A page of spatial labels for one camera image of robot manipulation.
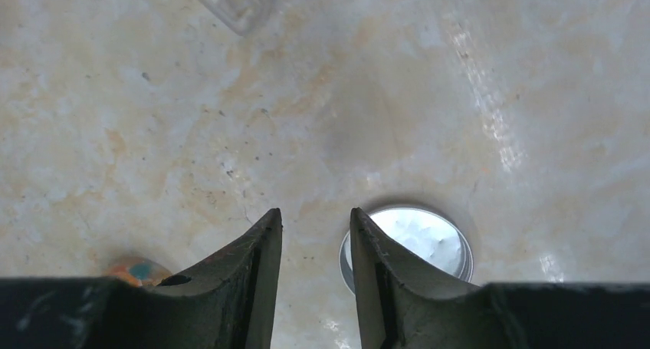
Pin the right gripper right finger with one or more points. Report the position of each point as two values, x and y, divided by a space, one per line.
404 302

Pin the silver jar lid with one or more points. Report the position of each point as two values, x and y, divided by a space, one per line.
428 253

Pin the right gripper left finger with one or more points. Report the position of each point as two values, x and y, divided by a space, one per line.
226 300

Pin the clear plastic jar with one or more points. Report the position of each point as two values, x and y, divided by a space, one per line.
137 271

